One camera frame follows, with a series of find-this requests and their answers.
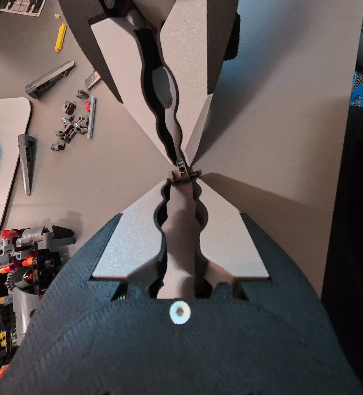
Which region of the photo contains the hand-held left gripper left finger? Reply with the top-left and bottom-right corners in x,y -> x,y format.
92,178 -> 172,298

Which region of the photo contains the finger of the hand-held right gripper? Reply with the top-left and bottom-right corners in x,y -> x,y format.
90,17 -> 182,166
160,0 -> 238,165

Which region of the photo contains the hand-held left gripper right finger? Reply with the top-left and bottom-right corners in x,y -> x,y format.
191,178 -> 270,298

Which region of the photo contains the dark grey lego pin connector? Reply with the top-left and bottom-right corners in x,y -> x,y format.
169,170 -> 201,187

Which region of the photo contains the yellow lego beam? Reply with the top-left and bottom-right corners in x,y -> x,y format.
55,23 -> 68,52

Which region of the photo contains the grey stickered lego tile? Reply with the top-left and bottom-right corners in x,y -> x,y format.
84,70 -> 104,91

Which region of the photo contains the grey curved lego panel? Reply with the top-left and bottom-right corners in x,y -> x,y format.
25,61 -> 76,99

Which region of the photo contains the long grey lego axle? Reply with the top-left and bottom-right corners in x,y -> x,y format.
87,96 -> 97,139

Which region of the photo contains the pile of dark lego connectors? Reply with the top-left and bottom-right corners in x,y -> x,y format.
50,89 -> 91,152

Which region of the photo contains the lego technic car model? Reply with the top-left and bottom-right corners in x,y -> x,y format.
0,225 -> 76,383

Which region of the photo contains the grey pointed lego panel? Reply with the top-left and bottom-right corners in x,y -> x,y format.
17,134 -> 36,197

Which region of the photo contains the printed paper sheet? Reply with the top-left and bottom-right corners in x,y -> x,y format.
0,0 -> 47,16

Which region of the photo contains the black clothing blue print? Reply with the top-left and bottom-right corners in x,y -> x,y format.
320,72 -> 363,395

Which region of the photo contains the silver monitor stand base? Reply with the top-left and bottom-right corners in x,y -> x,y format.
0,97 -> 31,240

